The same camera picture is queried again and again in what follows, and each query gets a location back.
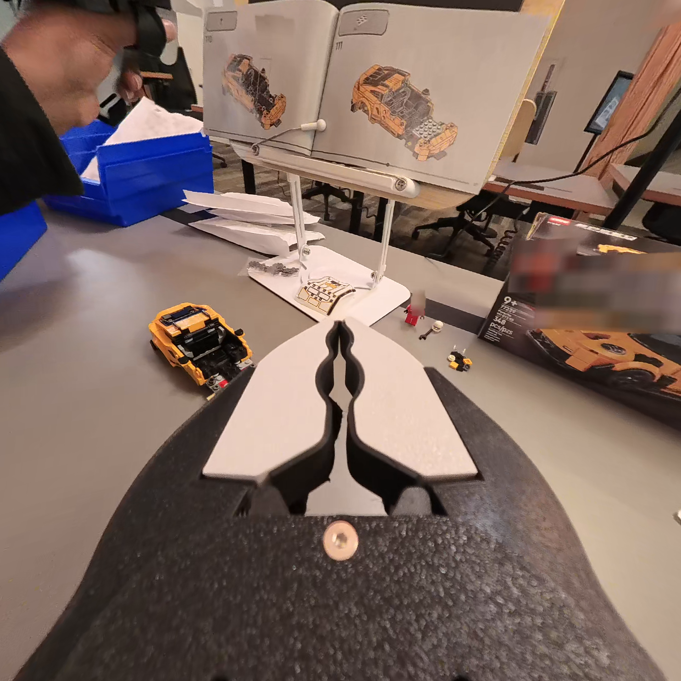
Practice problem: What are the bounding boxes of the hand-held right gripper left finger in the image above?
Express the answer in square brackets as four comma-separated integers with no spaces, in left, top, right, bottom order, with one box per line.
[202,318,345,486]

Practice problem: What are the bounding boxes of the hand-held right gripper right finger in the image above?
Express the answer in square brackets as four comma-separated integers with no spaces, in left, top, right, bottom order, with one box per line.
[340,317,481,484]

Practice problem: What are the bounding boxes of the orange lego car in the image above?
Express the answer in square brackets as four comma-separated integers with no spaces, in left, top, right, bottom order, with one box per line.
[148,303,255,393]

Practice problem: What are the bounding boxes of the person's left forearm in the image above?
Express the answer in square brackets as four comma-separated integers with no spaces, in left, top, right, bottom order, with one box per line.
[0,48,86,215]

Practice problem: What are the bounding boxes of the black lego box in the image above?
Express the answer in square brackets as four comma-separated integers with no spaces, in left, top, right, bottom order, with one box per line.
[477,213,681,413]

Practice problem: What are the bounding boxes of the person's left hand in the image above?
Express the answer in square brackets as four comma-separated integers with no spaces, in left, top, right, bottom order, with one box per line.
[4,0,180,131]

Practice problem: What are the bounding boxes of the crumpled white paper bags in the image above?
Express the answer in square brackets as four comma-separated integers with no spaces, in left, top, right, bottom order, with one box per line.
[80,97,205,179]

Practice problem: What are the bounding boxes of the sticker sheet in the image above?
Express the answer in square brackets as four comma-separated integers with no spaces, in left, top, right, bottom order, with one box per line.
[297,276,358,316]

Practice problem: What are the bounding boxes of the white book stand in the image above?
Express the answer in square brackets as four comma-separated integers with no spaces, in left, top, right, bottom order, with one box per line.
[226,0,566,326]

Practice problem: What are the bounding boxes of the clear bag of dark parts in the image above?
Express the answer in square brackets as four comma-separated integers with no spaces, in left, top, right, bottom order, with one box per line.
[247,257,299,278]

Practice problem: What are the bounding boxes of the pile of white paper bags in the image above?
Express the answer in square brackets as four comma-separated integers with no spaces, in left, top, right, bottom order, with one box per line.
[182,189,325,256]

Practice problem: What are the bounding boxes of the wooden background desk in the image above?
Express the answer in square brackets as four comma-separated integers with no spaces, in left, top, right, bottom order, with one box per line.
[481,160,618,214]

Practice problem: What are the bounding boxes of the open instruction booklet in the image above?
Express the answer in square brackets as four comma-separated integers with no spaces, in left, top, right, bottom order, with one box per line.
[202,0,554,195]

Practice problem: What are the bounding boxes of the black metal pole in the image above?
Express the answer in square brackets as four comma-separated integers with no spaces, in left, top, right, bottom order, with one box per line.
[601,109,681,231]

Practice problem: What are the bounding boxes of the black monitor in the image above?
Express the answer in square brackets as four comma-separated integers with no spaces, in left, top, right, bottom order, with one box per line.
[584,70,635,134]

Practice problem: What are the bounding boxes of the wooden pillar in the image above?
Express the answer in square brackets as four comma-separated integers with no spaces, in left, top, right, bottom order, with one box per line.
[580,21,681,179]

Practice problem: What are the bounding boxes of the black cable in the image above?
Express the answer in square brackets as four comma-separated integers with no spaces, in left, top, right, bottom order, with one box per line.
[481,123,660,267]

